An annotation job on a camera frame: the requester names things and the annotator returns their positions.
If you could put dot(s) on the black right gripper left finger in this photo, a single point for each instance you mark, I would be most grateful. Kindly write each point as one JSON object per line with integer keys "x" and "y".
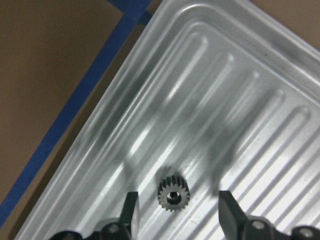
{"x": 129, "y": 220}

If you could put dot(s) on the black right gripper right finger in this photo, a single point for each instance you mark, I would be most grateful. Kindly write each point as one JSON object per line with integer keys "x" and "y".
{"x": 232, "y": 219}

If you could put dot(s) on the small black bearing gear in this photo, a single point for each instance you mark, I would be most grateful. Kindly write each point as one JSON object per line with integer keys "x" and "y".
{"x": 173, "y": 193}

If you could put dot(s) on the silver metal tray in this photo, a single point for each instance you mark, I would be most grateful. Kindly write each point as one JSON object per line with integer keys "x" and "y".
{"x": 215, "y": 91}

